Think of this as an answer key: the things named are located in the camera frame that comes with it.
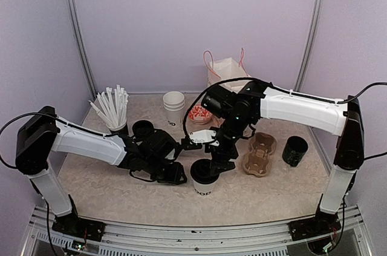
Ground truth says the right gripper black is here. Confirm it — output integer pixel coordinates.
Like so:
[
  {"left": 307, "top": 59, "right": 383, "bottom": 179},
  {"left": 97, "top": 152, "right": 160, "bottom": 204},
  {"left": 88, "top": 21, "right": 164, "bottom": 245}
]
[{"left": 206, "top": 112, "right": 252, "bottom": 174}]

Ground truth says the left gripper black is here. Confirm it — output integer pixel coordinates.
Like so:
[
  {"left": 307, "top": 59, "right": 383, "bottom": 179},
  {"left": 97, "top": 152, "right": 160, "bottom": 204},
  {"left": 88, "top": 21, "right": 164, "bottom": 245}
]
[{"left": 143, "top": 155, "right": 187, "bottom": 185}]

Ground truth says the white paper takeout bag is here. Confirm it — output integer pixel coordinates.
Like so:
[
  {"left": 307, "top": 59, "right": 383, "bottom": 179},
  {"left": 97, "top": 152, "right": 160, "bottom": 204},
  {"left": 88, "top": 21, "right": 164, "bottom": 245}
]
[{"left": 203, "top": 48, "right": 250, "bottom": 87}]

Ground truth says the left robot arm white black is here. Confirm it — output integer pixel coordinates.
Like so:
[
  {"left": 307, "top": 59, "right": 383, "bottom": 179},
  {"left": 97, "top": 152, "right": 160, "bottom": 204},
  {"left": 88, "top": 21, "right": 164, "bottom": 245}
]
[{"left": 15, "top": 106, "right": 187, "bottom": 235}]

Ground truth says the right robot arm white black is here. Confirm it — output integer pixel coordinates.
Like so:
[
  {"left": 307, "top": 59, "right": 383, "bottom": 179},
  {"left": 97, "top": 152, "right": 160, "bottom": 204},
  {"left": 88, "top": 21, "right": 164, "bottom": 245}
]
[{"left": 201, "top": 77, "right": 365, "bottom": 234}]

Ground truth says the brown pulp cup carrier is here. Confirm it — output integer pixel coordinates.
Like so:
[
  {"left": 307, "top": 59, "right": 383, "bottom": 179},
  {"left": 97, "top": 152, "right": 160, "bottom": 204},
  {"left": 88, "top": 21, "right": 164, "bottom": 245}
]
[{"left": 241, "top": 132, "right": 277, "bottom": 177}]

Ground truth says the red white patterned bowl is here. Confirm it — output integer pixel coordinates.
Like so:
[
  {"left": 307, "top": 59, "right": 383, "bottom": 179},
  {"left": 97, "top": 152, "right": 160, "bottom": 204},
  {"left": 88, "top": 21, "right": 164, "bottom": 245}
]
[{"left": 188, "top": 104, "right": 212, "bottom": 125}]

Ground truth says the stack of white paper cups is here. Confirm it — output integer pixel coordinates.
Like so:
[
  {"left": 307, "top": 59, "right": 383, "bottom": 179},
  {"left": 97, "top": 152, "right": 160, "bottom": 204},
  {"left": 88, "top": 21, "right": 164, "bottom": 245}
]
[{"left": 163, "top": 91, "right": 185, "bottom": 128}]

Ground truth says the cup holding white straws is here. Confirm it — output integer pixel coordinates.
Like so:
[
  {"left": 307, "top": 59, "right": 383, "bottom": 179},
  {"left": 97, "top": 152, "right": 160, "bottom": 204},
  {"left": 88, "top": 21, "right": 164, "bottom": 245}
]
[{"left": 89, "top": 84, "right": 129, "bottom": 136}]

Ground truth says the dark green mug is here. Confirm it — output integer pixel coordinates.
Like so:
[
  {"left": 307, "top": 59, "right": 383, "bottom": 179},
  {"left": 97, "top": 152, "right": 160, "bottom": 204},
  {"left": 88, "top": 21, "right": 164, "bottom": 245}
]
[{"left": 282, "top": 136, "right": 308, "bottom": 167}]

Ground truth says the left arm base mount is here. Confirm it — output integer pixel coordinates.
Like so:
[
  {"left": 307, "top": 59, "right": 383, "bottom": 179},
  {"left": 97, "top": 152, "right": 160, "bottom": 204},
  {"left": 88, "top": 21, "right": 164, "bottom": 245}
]
[{"left": 52, "top": 207, "right": 106, "bottom": 242}]

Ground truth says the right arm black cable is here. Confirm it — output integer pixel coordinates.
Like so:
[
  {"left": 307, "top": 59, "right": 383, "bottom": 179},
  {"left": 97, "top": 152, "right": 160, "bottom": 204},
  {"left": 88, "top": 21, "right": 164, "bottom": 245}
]
[{"left": 181, "top": 77, "right": 387, "bottom": 160}]

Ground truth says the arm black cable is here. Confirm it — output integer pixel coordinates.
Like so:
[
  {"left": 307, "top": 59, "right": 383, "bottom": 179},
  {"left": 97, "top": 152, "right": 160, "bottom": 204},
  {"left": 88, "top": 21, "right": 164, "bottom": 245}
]
[
  {"left": 0, "top": 113, "right": 58, "bottom": 172},
  {"left": 181, "top": 77, "right": 387, "bottom": 160}
]

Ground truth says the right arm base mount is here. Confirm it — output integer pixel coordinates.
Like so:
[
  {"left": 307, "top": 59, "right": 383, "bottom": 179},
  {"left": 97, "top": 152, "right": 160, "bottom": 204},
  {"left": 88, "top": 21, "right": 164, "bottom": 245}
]
[{"left": 288, "top": 207, "right": 341, "bottom": 241}]

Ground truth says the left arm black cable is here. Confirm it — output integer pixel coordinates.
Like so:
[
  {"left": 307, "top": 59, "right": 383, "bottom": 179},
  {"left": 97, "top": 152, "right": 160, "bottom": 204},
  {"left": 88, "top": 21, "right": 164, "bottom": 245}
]
[{"left": 0, "top": 113, "right": 58, "bottom": 172}]

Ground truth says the aluminium front rail frame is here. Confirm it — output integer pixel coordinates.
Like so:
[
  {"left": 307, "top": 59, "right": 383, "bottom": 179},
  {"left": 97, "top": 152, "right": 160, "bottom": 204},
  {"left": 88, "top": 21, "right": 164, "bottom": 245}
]
[{"left": 17, "top": 206, "right": 374, "bottom": 255}]

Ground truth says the left aluminium corner post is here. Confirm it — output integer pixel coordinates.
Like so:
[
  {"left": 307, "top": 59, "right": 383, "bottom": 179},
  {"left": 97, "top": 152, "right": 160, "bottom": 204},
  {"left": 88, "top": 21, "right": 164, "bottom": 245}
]
[{"left": 67, "top": 0, "right": 97, "bottom": 99}]

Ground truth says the aluminium corner post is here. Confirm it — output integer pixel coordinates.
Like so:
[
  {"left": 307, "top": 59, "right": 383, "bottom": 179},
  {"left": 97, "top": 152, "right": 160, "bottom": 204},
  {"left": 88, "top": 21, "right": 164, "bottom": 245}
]
[
  {"left": 67, "top": 0, "right": 97, "bottom": 99},
  {"left": 294, "top": 0, "right": 323, "bottom": 91}
]

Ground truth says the right aluminium corner post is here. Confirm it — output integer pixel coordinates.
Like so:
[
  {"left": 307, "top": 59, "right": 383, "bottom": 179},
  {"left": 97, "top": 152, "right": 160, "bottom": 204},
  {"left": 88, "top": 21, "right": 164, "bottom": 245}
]
[{"left": 294, "top": 0, "right": 323, "bottom": 91}]

